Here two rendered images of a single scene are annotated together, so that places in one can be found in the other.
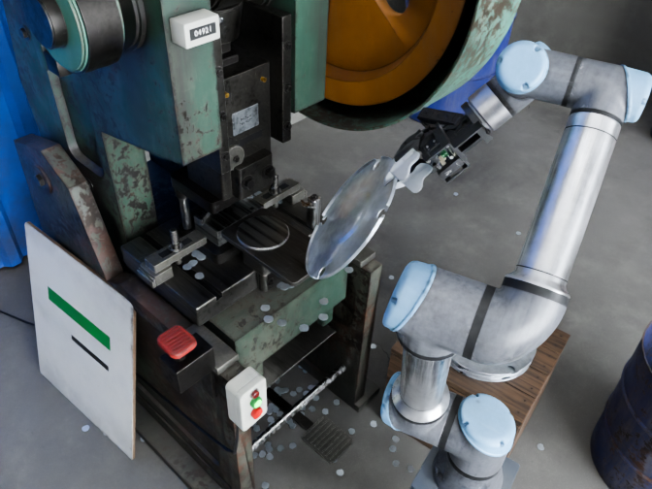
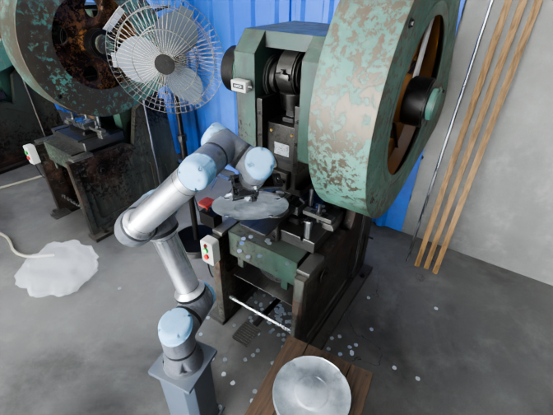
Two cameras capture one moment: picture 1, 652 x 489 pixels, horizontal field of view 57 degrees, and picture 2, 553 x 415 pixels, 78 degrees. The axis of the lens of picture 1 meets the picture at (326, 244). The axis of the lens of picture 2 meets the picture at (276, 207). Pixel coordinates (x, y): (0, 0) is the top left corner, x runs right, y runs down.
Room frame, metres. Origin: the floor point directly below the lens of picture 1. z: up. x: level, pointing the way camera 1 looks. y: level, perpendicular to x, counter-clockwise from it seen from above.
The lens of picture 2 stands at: (0.92, -1.13, 1.67)
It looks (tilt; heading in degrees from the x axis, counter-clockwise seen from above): 34 degrees down; 83
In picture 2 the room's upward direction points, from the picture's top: 1 degrees clockwise
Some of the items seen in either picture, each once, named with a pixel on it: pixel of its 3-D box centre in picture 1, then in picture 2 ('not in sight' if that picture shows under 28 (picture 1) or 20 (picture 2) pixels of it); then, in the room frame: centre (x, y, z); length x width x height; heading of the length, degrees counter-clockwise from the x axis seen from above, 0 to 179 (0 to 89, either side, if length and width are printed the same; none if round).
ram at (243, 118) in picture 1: (232, 123); (286, 151); (1.13, 0.22, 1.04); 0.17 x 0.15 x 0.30; 49
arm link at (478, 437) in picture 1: (478, 432); (178, 331); (0.68, -0.33, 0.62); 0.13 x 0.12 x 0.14; 66
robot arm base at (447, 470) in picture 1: (471, 463); (181, 352); (0.68, -0.34, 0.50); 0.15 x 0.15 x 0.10
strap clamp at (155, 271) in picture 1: (173, 248); not in sight; (1.03, 0.36, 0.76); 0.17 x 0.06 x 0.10; 139
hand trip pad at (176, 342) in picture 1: (179, 351); (206, 207); (0.76, 0.29, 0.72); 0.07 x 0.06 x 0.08; 49
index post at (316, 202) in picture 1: (313, 210); (308, 228); (1.21, 0.04, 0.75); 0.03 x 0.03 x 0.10; 49
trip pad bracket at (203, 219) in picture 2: (191, 376); (211, 226); (0.78, 0.27, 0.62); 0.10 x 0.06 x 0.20; 139
